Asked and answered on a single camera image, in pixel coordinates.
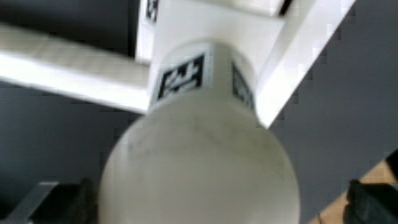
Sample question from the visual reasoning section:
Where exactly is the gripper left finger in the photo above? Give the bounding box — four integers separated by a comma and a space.
0, 178, 99, 224

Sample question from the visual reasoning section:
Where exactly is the white L-shaped wall fence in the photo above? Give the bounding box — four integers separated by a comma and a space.
0, 0, 358, 124

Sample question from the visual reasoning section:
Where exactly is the white lamp bulb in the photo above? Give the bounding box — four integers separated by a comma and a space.
99, 42, 301, 224

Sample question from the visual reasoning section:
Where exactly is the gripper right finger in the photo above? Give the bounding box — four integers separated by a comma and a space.
345, 180, 398, 224

